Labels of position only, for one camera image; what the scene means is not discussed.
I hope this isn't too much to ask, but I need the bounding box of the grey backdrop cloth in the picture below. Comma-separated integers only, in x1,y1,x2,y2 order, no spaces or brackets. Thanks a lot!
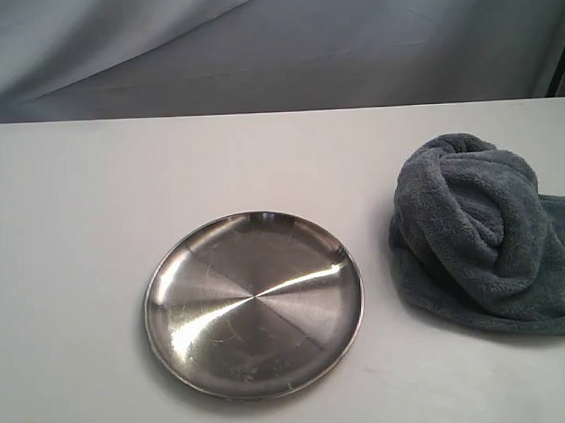
0,0,565,123

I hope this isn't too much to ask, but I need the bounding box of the round stainless steel plate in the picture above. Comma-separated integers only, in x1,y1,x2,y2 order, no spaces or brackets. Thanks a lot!
143,211,365,401

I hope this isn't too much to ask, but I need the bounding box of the grey fluffy towel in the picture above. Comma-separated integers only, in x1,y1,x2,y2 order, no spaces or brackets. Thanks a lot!
389,134,565,336

